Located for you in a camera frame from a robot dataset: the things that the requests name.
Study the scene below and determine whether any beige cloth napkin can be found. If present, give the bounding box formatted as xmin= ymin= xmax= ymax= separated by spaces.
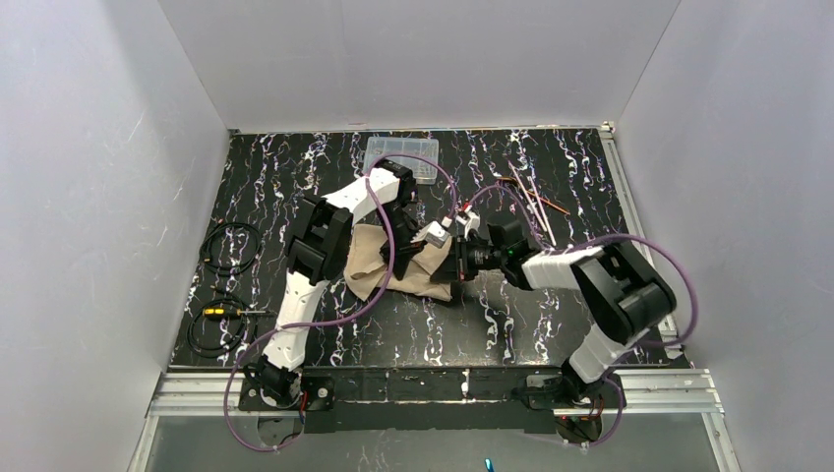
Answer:
xmin=343 ymin=224 xmax=451 ymax=302

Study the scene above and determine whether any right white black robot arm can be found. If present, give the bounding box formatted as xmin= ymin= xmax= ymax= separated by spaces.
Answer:
xmin=431 ymin=221 xmax=677 ymax=389

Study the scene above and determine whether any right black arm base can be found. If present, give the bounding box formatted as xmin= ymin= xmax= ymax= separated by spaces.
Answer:
xmin=510 ymin=372 xmax=621 ymax=410

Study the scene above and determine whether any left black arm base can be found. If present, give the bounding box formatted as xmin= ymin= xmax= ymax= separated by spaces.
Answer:
xmin=238 ymin=364 xmax=335 ymax=412

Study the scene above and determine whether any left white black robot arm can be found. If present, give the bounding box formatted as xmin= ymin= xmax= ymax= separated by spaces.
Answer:
xmin=262 ymin=159 xmax=425 ymax=372

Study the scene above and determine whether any clear plastic screw box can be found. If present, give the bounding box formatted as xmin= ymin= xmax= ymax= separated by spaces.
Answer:
xmin=362 ymin=137 xmax=440 ymax=185

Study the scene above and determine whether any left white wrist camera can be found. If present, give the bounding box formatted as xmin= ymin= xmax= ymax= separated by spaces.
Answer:
xmin=423 ymin=221 xmax=449 ymax=248

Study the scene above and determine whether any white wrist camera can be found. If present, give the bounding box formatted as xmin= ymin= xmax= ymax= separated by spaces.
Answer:
xmin=455 ymin=206 xmax=481 ymax=238
xmin=423 ymin=221 xmax=449 ymax=248

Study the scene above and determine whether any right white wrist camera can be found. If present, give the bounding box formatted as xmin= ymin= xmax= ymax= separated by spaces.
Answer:
xmin=455 ymin=206 xmax=481 ymax=238

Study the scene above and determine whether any black coiled cable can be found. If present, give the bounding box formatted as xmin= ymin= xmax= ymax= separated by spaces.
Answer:
xmin=186 ymin=296 xmax=275 ymax=360
xmin=199 ymin=222 xmax=265 ymax=277

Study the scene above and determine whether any aluminium frame rail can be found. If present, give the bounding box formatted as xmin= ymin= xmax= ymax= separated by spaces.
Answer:
xmin=148 ymin=369 xmax=725 ymax=416

